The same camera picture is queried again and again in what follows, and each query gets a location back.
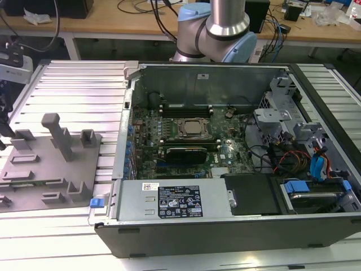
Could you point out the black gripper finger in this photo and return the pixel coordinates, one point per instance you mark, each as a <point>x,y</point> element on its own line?
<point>6,130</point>
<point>2,144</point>

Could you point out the black RAM slot bank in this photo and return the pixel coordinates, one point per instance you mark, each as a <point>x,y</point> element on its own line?
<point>186,113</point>
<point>191,142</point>

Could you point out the grey parts rack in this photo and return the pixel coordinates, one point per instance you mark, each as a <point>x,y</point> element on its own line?
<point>42,175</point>

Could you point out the crumpled white paper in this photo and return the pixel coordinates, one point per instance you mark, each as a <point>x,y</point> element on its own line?
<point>36,17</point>

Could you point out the large black flat box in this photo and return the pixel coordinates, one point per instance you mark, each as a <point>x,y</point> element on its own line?
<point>56,8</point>

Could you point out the blue plastic case latch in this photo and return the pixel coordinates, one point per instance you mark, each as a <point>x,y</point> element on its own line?
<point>96,203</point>

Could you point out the wooden desk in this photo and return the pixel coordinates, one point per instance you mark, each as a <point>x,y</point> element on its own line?
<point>98,24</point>

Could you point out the grey power supply with label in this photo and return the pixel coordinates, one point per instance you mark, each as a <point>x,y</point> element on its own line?
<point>135,200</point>

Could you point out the black graphics card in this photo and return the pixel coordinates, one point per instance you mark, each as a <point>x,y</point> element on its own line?
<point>186,155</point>

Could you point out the silver CPU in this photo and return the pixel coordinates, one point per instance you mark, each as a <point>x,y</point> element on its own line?
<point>193,127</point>

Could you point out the small silver heat sink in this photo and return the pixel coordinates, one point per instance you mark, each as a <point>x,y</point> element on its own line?
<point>220,172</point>

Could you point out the green motherboard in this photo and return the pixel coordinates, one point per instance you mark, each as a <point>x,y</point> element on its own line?
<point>225,135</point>

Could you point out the round coin battery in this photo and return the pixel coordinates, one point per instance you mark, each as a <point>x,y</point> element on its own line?
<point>229,113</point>

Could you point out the black PC case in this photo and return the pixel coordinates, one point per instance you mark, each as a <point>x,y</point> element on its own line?
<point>225,237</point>

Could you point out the black plastic shroud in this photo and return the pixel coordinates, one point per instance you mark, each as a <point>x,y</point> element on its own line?
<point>251,194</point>

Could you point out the white tag with code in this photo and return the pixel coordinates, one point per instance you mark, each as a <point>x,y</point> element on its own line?
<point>255,54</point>

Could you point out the grey metal drive cage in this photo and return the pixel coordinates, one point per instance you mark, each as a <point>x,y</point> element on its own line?
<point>270,118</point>

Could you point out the black upright box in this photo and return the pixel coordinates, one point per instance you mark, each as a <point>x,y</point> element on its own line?
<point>260,17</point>

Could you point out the small black adapter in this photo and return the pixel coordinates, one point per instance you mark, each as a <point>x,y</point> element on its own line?
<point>285,28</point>

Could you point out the small black cube box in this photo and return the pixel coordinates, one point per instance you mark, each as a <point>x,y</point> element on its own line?
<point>293,12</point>

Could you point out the hard disk in blue carrier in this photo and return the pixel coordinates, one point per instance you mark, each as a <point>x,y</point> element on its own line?
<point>310,197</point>

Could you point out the clear plastic bags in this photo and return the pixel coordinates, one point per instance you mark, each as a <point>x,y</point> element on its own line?
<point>332,17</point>

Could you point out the red and white box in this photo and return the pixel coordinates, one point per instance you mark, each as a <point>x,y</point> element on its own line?
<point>356,11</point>

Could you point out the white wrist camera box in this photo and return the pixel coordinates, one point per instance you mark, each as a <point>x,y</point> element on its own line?
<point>17,70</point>

